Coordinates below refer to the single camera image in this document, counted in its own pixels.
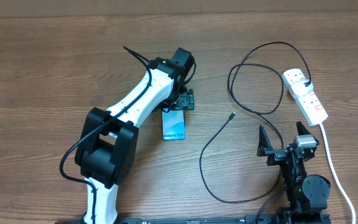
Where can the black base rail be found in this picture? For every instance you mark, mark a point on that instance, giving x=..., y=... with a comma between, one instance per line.
x=248, y=219

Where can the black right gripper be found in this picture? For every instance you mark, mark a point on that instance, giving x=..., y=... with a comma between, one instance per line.
x=275, y=155

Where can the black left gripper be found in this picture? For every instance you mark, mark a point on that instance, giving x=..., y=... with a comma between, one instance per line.
x=186, y=100

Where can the white charger adapter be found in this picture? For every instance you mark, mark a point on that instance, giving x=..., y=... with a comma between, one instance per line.
x=301, y=88

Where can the Samsung Galaxy smartphone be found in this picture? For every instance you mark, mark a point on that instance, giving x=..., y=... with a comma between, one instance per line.
x=173, y=125

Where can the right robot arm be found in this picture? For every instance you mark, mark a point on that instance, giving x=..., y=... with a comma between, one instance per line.
x=307, y=194

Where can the white power strip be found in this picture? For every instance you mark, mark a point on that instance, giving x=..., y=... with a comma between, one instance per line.
x=309, y=105

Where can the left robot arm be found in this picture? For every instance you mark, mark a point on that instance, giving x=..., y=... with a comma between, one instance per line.
x=106, y=150

